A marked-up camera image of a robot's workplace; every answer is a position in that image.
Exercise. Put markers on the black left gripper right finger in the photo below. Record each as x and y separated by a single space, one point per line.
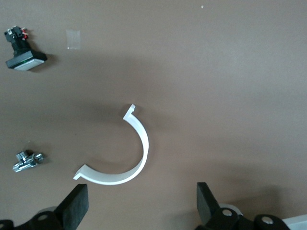
207 203

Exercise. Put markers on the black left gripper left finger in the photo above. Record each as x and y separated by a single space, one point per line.
72 206

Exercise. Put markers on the white cabinet drawer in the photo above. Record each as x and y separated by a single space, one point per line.
297 224

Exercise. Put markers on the black square push button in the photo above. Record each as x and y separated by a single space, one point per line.
24 60

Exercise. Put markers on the small metal bolt upper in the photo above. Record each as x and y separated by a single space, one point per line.
26 163

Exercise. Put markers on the white curved plastic clip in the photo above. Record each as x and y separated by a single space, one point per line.
144 143

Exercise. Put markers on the clear tape piece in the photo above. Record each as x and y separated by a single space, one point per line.
73 39

